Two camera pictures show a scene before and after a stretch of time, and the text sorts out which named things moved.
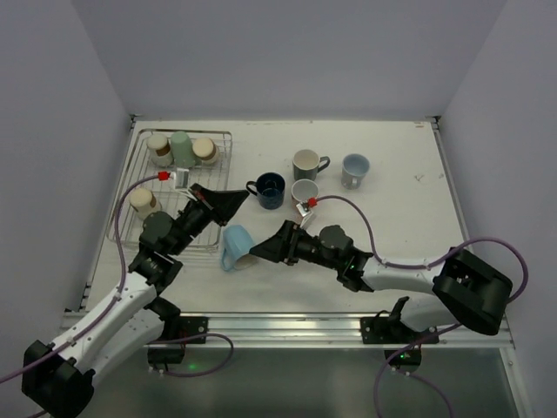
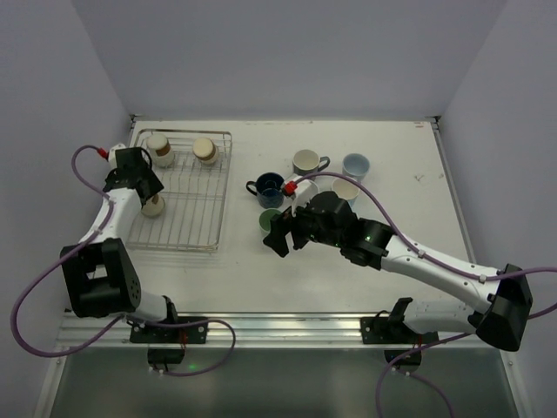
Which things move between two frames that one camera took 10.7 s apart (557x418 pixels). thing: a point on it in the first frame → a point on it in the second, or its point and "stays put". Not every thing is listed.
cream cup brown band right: (204, 149) stays put
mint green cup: (182, 149) → (265, 219)
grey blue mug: (354, 168) stays put
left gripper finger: (225, 203) → (149, 185)
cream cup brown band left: (162, 154) stays put
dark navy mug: (270, 189) stays put
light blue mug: (236, 249) → (345, 190)
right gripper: (291, 242) → (291, 229)
